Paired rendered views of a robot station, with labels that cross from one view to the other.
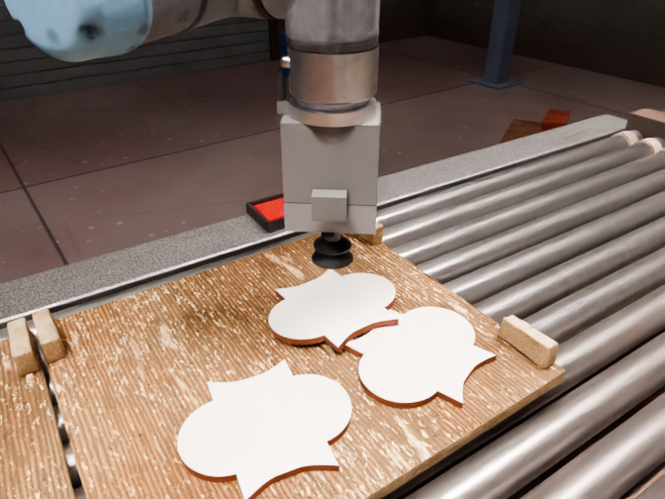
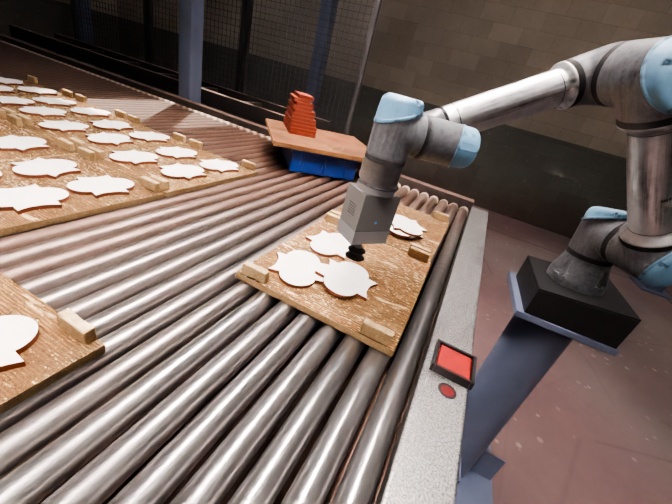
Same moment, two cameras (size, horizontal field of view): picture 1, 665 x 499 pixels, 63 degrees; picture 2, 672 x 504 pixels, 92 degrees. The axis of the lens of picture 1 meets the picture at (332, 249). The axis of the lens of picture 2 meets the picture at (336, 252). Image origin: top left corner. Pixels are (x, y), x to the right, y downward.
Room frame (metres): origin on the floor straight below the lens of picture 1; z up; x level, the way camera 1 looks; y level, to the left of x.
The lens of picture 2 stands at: (0.91, -0.42, 1.33)
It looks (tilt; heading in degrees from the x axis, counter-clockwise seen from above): 28 degrees down; 141
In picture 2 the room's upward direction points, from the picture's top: 15 degrees clockwise
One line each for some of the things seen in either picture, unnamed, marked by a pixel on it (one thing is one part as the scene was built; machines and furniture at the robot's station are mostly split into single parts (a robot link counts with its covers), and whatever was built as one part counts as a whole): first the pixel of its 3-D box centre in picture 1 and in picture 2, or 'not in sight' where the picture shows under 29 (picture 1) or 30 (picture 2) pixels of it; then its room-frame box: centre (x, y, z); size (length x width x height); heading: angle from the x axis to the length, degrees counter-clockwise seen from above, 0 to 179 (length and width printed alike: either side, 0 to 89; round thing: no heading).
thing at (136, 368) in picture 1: (287, 352); (348, 269); (0.40, 0.05, 0.93); 0.41 x 0.35 x 0.02; 124
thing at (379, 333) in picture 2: (365, 227); (377, 332); (0.62, -0.04, 0.95); 0.06 x 0.02 x 0.03; 34
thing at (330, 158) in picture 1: (329, 165); (366, 208); (0.45, 0.00, 1.11); 0.10 x 0.09 x 0.16; 176
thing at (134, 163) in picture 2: not in sight; (180, 161); (-0.29, -0.21, 0.94); 0.41 x 0.35 x 0.04; 123
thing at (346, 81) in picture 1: (329, 72); (381, 173); (0.46, 0.00, 1.19); 0.08 x 0.08 x 0.05
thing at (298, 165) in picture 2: not in sight; (317, 155); (-0.43, 0.41, 0.97); 0.31 x 0.31 x 0.10; 73
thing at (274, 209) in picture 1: (279, 212); (453, 363); (0.72, 0.08, 0.92); 0.06 x 0.06 x 0.01; 33
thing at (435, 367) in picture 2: (279, 211); (453, 363); (0.72, 0.08, 0.92); 0.08 x 0.08 x 0.02; 33
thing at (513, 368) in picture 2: not in sight; (492, 395); (0.65, 0.71, 0.44); 0.38 x 0.38 x 0.87; 36
